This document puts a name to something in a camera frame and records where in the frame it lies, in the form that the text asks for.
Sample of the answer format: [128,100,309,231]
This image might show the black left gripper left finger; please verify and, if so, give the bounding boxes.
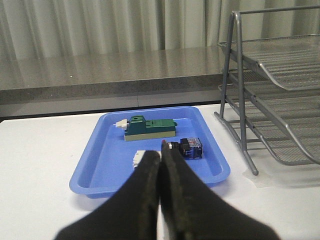
[55,150,161,240]

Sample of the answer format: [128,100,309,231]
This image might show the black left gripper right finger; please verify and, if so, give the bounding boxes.
[158,143,279,240]

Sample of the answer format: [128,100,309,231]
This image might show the red emergency stop button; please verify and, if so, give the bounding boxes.
[167,137,203,159]

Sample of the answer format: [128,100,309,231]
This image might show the silver mesh tray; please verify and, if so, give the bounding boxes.
[216,33,320,92]
[221,70,320,148]
[224,99,320,167]

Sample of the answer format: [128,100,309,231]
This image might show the white circuit breaker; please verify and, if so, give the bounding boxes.
[132,150,162,170]

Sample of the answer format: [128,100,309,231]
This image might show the grey stone counter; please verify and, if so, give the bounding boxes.
[0,46,224,118]

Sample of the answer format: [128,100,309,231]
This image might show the green electrical switch block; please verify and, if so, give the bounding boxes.
[115,115,178,142]

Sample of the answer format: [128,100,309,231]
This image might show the silver metal rack frame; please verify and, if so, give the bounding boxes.
[213,5,320,176]

